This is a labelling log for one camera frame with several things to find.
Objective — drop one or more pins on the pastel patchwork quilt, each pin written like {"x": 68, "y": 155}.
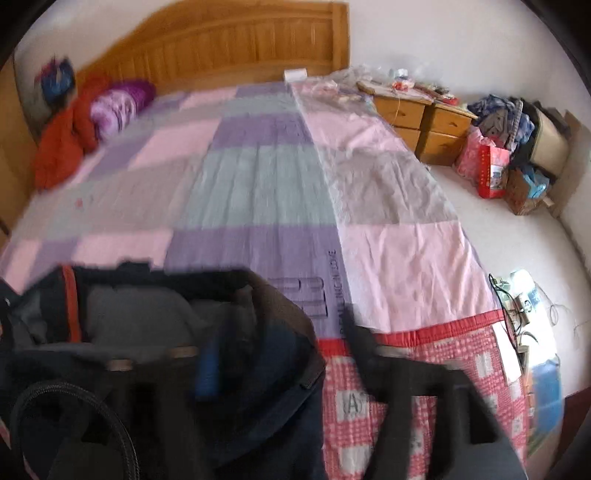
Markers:
{"x": 258, "y": 184}

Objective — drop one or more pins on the purple floral pillow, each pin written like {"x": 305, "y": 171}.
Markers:
{"x": 117, "y": 104}

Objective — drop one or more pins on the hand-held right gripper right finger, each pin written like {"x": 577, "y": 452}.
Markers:
{"x": 369, "y": 355}

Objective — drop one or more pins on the wooden nightstand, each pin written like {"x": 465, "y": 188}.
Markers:
{"x": 450, "y": 134}
{"x": 398, "y": 113}

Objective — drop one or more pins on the blue poster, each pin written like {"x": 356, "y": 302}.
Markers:
{"x": 541, "y": 369}

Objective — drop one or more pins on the orange padded jacket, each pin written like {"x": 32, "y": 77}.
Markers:
{"x": 62, "y": 138}

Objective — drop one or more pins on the wooden bed headboard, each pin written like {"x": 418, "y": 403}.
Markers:
{"x": 221, "y": 41}

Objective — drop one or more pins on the navy padded jacket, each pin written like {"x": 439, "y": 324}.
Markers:
{"x": 268, "y": 369}

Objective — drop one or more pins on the red checked mat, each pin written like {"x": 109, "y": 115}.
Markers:
{"x": 443, "y": 360}

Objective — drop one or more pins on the small white box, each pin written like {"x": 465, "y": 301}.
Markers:
{"x": 295, "y": 74}

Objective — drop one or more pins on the red gift bag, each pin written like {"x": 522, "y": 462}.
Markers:
{"x": 485, "y": 161}

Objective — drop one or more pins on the pile of blue clothes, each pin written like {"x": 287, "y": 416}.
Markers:
{"x": 501, "y": 115}

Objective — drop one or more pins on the wooden wardrobe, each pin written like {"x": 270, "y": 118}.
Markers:
{"x": 11, "y": 161}

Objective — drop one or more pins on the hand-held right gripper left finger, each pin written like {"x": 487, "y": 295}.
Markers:
{"x": 205, "y": 369}

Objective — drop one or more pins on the blue and red bag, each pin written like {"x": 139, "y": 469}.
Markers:
{"x": 56, "y": 77}

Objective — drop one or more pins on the open cardboard box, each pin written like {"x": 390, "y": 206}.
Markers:
{"x": 526, "y": 189}

